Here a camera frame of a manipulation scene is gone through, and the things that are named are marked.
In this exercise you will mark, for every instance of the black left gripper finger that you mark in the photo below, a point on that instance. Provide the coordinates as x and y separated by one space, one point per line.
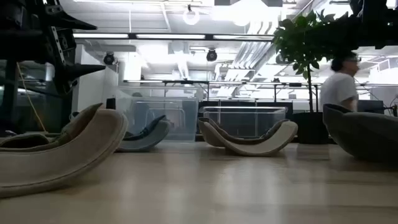
71 23
77 71

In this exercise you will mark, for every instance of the beige bucket hat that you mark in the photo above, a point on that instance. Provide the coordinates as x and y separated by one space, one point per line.
62 165
248 147

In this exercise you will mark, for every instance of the grey bucket hat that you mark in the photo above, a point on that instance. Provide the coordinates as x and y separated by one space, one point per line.
363 137
146 141

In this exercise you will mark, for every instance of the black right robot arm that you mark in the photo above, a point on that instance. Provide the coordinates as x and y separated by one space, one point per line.
373 34

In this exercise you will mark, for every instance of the black ceiling spotlight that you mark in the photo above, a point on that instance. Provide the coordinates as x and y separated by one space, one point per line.
211 55
109 58

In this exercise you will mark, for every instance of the small black monitor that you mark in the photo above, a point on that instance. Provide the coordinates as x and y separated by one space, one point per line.
110 103

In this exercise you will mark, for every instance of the long ceiling light bar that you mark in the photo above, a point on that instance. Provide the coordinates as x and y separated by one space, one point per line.
171 36

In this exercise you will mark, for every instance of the tall clear plastic bin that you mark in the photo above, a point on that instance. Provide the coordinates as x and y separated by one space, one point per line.
183 109

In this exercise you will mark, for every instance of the low clear plastic bin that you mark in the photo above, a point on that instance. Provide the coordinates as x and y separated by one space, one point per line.
242 124

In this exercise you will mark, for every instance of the green leafy plant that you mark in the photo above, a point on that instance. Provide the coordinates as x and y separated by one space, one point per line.
298 40

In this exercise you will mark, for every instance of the black plant pot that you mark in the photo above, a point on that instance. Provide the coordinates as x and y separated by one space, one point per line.
309 127

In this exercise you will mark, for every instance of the person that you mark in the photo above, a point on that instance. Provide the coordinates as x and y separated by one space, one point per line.
339 90

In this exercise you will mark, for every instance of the black computer monitor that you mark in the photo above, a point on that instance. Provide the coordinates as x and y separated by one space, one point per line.
370 106

